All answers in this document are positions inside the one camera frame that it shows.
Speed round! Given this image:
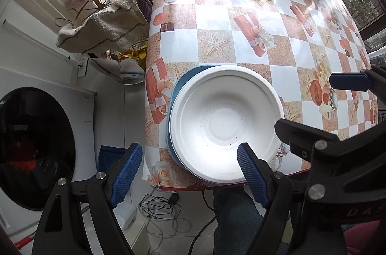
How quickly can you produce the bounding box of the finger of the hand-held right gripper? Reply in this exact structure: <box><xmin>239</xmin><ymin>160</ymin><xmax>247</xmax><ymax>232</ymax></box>
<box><xmin>329</xmin><ymin>65</ymin><xmax>386</xmax><ymax>111</ymax></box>
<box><xmin>274</xmin><ymin>119</ymin><xmax>386</xmax><ymax>178</ymax></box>

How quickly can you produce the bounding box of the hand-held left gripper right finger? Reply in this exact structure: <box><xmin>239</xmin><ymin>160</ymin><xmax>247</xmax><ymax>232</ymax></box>
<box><xmin>237</xmin><ymin>142</ymin><xmax>294</xmax><ymax>255</ymax></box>

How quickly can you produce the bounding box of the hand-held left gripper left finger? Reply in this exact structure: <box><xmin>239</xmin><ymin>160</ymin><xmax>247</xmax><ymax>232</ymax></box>
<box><xmin>32</xmin><ymin>142</ymin><xmax>143</xmax><ymax>255</ymax></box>

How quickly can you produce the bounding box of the blue plate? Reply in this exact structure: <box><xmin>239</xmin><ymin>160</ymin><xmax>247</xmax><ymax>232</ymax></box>
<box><xmin>167</xmin><ymin>64</ymin><xmax>221</xmax><ymax>167</ymax></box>

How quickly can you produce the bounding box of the blue bin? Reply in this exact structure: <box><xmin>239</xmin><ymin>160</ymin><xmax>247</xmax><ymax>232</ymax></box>
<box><xmin>99</xmin><ymin>145</ymin><xmax>134</xmax><ymax>174</ymax></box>

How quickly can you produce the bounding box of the white box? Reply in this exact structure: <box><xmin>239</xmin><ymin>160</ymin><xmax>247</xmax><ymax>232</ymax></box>
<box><xmin>115</xmin><ymin>202</ymin><xmax>137</xmax><ymax>229</ymax></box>

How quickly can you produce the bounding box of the person's jeans leg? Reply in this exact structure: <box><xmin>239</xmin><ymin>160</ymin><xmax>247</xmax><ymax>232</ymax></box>
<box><xmin>212</xmin><ymin>187</ymin><xmax>290</xmax><ymax>255</ymax></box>

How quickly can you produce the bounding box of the person's pink clothing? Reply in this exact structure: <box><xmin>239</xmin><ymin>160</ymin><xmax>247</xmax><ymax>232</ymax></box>
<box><xmin>343</xmin><ymin>220</ymin><xmax>386</xmax><ymax>255</ymax></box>

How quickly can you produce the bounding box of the white washing machine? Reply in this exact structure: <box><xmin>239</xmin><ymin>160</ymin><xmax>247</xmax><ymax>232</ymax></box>
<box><xmin>0</xmin><ymin>65</ymin><xmax>96</xmax><ymax>246</ymax></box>

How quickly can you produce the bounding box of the grey slipper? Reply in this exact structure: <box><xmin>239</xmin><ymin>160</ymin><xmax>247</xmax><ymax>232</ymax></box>
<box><xmin>90</xmin><ymin>58</ymin><xmax>122</xmax><ymax>76</ymax></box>
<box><xmin>119</xmin><ymin>58</ymin><xmax>146</xmax><ymax>84</ymax></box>

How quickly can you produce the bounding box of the beige towel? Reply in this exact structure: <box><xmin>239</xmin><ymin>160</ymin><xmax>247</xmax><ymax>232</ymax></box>
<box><xmin>56</xmin><ymin>0</ymin><xmax>149</xmax><ymax>54</ymax></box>

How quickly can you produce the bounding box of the printed checkered tablecloth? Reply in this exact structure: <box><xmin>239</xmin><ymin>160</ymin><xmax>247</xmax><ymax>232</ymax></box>
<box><xmin>145</xmin><ymin>0</ymin><xmax>379</xmax><ymax>191</ymax></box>

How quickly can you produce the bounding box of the purple chair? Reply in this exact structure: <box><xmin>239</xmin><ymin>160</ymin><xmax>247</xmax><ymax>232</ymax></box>
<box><xmin>134</xmin><ymin>0</ymin><xmax>153</xmax><ymax>24</ymax></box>

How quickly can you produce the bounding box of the black cable bundle with adapter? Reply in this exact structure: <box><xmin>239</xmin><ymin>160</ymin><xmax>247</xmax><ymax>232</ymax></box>
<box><xmin>139</xmin><ymin>193</ymin><xmax>183</xmax><ymax>221</ymax></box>

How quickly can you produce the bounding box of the white cable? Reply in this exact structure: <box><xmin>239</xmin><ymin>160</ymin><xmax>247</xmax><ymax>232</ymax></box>
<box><xmin>147</xmin><ymin>217</ymin><xmax>194</xmax><ymax>255</ymax></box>

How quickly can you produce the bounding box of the white wall socket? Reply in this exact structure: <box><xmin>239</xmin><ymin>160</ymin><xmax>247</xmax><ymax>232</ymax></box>
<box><xmin>76</xmin><ymin>55</ymin><xmax>89</xmax><ymax>79</ymax></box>

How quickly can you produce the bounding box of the yellow wire drying rack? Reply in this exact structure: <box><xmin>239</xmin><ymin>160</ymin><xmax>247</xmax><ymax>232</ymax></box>
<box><xmin>54</xmin><ymin>0</ymin><xmax>149</xmax><ymax>63</ymax></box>

